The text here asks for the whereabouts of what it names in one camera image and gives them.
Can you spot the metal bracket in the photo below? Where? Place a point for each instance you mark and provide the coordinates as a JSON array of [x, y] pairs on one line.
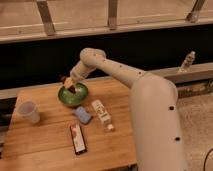
[[112, 14], [46, 17], [193, 15]]

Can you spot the right metal bracket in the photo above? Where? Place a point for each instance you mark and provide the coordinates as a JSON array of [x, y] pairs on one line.
[[193, 15]]

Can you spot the translucent plastic cup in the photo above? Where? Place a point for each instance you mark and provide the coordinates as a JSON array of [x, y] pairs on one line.
[[29, 111]]

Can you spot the red black candy bar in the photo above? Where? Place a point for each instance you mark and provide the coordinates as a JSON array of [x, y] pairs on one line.
[[78, 139]]

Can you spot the middle metal bracket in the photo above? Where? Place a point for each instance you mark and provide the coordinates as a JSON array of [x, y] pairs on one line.
[[112, 14]]

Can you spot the left metal bracket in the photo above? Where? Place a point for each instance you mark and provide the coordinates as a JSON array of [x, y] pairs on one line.
[[46, 17]]

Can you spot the red pepper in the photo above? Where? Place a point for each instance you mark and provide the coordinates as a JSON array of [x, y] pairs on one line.
[[72, 89]]

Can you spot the white plastic bottle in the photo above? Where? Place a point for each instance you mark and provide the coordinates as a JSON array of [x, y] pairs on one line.
[[103, 114]]

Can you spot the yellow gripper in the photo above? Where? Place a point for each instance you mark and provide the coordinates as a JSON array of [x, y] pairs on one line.
[[68, 83]]

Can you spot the wooden table board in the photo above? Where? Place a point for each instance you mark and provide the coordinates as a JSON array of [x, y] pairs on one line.
[[48, 146]]

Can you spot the clear bottle on ledge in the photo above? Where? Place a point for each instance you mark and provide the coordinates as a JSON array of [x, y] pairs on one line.
[[188, 61]]

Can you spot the green ceramic bowl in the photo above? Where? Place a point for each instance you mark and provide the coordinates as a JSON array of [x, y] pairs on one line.
[[70, 99]]

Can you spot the blue sponge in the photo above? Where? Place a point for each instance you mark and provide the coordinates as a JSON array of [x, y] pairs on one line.
[[83, 116]]

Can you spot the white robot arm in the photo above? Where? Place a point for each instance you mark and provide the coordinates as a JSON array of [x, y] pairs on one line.
[[155, 119]]

